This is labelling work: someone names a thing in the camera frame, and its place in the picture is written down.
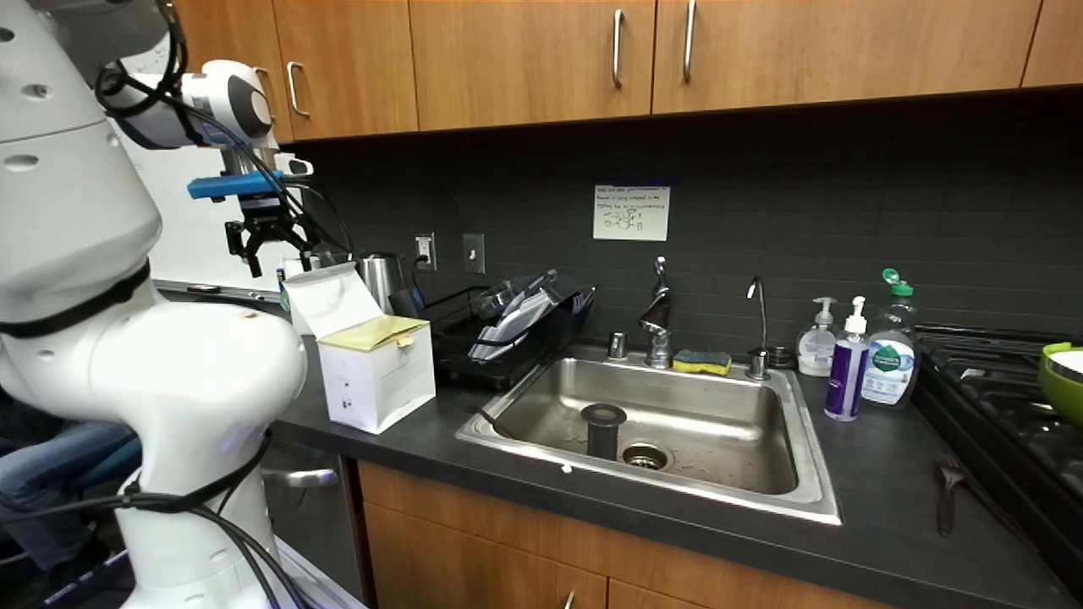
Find black dish drying rack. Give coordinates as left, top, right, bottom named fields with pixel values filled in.
left=427, top=270, right=597, bottom=389

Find yellow green sponge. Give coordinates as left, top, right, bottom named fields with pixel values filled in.
left=674, top=349, right=732, bottom=374

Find stainless steel sink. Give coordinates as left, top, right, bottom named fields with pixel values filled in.
left=456, top=359, right=842, bottom=527

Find left wall power outlet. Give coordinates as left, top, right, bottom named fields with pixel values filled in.
left=413, top=234, right=437, bottom=270

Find clear plastic container in rack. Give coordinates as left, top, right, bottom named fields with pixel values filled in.
left=466, top=278, right=555, bottom=366

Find chrome kitchen faucet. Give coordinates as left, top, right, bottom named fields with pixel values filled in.
left=639, top=252, right=674, bottom=367

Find black gas stove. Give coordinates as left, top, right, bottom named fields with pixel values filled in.
left=913, top=323, right=1083, bottom=596

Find clear soap pump bottle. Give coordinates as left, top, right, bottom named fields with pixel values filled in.
left=800, top=296, right=837, bottom=380

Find small chrome water tap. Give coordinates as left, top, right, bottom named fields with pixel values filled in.
left=744, top=278, right=768, bottom=381

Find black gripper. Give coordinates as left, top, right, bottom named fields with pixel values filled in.
left=223, top=200, right=313, bottom=278

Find wooden lower cabinets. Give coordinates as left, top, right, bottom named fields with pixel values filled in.
left=359, top=464, right=887, bottom=609

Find white paper wall notice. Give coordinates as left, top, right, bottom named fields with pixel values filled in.
left=592, top=185, right=671, bottom=242

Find wooden upper cabinets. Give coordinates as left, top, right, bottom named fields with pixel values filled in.
left=173, top=0, right=1083, bottom=141

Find stainless electric kettle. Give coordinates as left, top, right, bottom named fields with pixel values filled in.
left=363, top=252, right=394, bottom=311

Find green cap dish soap bottle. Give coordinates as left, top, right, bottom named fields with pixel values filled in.
left=863, top=267, right=918, bottom=407

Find white Chemex filter box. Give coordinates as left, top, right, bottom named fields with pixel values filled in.
left=285, top=264, right=437, bottom=433

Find green bowl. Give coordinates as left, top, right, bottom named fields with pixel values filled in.
left=1039, top=341, right=1083, bottom=426

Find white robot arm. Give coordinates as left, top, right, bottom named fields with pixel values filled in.
left=0, top=0, right=309, bottom=609

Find purple soap pump bottle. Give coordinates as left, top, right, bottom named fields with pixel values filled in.
left=827, top=293, right=865, bottom=421

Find wooden cabinets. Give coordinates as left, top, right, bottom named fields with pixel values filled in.
left=359, top=464, right=887, bottom=609
left=173, top=0, right=1083, bottom=141

